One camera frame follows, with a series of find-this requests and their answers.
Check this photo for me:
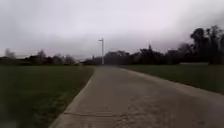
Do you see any pale lamp pole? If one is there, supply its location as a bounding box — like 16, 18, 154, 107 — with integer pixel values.
98, 37, 105, 66

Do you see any grey concrete path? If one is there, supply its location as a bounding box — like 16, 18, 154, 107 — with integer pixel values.
48, 65, 224, 128

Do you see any grass field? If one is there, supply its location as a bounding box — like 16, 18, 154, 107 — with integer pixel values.
0, 64, 97, 128
118, 63, 224, 95

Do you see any row of dark trees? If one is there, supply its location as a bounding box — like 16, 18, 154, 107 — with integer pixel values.
81, 24, 224, 66

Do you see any row of bare trees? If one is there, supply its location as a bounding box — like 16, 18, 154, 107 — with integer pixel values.
0, 47, 78, 66

